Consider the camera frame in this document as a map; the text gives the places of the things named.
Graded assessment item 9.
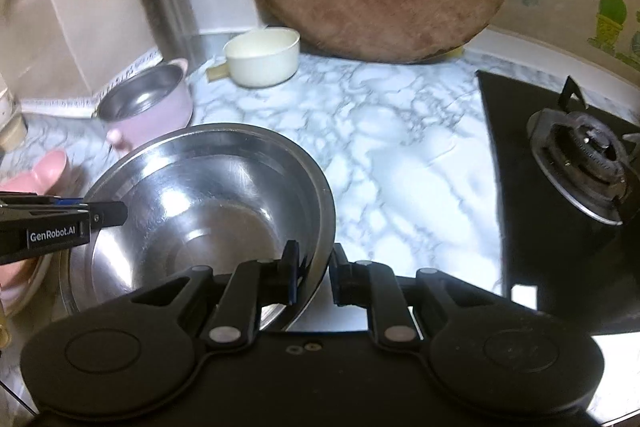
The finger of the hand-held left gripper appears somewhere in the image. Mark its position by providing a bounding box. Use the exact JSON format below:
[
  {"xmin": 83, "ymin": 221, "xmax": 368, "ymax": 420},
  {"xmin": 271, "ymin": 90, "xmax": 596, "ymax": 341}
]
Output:
[
  {"xmin": 82, "ymin": 201, "xmax": 128, "ymax": 228},
  {"xmin": 0, "ymin": 192, "xmax": 83, "ymax": 208}
]

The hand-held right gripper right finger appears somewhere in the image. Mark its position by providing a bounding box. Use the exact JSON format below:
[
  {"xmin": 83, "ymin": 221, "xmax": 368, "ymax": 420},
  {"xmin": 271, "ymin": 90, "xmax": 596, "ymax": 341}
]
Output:
[{"xmin": 330, "ymin": 243, "xmax": 493, "ymax": 350}]

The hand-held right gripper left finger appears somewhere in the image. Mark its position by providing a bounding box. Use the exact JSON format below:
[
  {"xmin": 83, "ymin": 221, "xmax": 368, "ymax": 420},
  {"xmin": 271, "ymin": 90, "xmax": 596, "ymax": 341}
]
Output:
[{"xmin": 132, "ymin": 239, "xmax": 301, "ymax": 350}]

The pink bear-shaped plate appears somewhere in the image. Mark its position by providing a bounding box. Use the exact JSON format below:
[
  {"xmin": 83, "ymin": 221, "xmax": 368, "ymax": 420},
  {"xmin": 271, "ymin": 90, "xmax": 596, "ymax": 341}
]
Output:
[{"xmin": 0, "ymin": 149, "xmax": 71, "ymax": 303}]

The stainless steel bowl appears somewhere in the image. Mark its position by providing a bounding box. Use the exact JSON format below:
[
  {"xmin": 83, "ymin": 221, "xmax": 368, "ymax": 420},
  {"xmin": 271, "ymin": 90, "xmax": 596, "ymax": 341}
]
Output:
[{"xmin": 60, "ymin": 123, "xmax": 337, "ymax": 333}]

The pink steel-lined cup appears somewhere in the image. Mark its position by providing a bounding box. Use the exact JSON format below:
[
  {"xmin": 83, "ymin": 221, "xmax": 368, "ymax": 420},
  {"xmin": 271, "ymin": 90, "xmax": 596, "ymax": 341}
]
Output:
[{"xmin": 95, "ymin": 58, "xmax": 195, "ymax": 152}]

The cream bowl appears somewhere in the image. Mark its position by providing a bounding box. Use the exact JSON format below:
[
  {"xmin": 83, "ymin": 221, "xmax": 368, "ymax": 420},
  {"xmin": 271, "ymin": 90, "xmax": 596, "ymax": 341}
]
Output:
[{"xmin": 222, "ymin": 27, "xmax": 302, "ymax": 88}]

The white patterned edge trim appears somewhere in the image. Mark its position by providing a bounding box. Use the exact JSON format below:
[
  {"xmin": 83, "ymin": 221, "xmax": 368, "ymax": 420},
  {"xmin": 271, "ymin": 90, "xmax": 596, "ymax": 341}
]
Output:
[{"xmin": 20, "ymin": 47, "xmax": 166, "ymax": 118}]

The black gas stove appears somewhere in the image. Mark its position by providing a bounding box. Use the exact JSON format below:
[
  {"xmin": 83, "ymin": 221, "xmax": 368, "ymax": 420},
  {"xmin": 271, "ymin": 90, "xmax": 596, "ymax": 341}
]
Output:
[{"xmin": 475, "ymin": 69, "xmax": 640, "ymax": 335}]

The gas stove burner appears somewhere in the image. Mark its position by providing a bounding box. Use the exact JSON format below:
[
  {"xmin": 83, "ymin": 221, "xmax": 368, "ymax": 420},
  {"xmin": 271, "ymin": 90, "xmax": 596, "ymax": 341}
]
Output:
[{"xmin": 526, "ymin": 77, "xmax": 640, "ymax": 225}]

